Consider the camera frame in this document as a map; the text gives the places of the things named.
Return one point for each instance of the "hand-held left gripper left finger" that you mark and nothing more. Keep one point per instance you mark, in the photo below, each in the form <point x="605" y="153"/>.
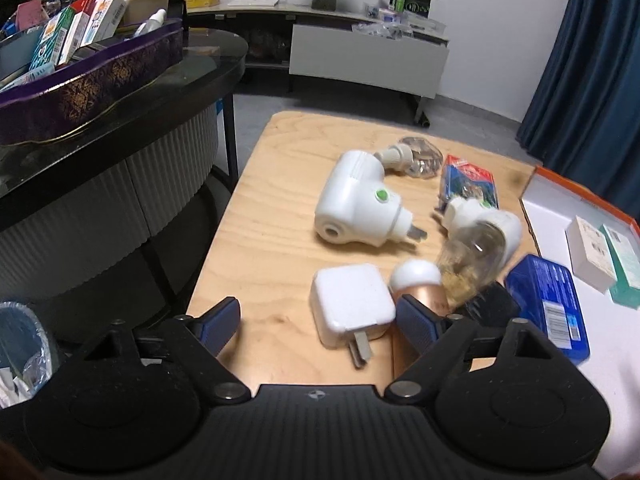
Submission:
<point x="220" y="326"/>

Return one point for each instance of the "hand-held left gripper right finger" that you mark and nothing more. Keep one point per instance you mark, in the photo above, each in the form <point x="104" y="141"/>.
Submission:
<point x="415" y="325"/>

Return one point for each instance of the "rose gold bottle white cap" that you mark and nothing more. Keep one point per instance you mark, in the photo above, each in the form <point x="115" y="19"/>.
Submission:
<point x="417" y="277"/>

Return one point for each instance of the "white square wall charger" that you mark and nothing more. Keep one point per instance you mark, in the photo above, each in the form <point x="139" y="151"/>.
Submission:
<point x="350" y="300"/>

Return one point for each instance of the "black wall charger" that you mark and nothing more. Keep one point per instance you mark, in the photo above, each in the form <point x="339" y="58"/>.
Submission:
<point x="495" y="302"/>

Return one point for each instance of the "white repellent heater with bottle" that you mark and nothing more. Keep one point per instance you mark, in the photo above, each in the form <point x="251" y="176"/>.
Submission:
<point x="500" y="225"/>

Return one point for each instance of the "blue plastic case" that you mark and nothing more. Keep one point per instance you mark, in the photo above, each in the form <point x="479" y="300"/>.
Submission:
<point x="545" y="295"/>

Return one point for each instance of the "large white plug-in repellent heater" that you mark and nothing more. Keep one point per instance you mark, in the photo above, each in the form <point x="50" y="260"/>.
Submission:
<point x="355" y="195"/>

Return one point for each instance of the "orange-edged white box lid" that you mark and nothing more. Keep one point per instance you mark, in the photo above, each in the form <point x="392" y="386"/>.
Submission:
<point x="550" y="220"/>

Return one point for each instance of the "blue and red card box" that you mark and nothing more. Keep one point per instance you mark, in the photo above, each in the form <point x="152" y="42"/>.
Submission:
<point x="467" y="180"/>

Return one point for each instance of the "clear refill bottle white cap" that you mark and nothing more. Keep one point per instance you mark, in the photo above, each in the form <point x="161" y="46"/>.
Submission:
<point x="420" y="157"/>

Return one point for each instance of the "black round coffee table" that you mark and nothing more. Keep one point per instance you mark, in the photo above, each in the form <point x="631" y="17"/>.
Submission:
<point x="165" y="160"/>

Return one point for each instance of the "small white carton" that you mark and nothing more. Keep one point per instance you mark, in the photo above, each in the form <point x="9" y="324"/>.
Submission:
<point x="590" y="255"/>

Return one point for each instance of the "bin with blue liner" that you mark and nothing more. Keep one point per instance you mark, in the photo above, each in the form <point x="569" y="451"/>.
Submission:
<point x="25" y="340"/>

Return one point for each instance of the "small teal carton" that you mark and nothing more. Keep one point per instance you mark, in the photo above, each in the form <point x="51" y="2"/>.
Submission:
<point x="625" y="265"/>

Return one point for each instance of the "white media cabinet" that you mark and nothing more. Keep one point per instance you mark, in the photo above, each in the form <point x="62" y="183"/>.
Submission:
<point x="365" y="60"/>

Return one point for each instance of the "purple tray of boxes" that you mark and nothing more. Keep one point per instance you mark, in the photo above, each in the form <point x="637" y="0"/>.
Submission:
<point x="100" y="80"/>

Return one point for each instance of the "pile of small packets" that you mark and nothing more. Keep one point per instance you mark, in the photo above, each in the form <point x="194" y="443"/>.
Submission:
<point x="395" y="22"/>

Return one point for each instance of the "blue curtain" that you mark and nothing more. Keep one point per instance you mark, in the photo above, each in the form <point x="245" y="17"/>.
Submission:
<point x="590" y="70"/>

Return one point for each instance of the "white squeeze bottle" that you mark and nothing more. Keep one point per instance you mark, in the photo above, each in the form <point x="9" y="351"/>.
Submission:
<point x="150" y="22"/>

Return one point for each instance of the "black container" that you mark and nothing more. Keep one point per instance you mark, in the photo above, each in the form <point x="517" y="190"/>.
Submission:
<point x="178" y="10"/>

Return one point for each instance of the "row of assorted small cartons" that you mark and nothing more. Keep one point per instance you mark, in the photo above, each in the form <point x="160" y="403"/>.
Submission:
<point x="75" y="30"/>

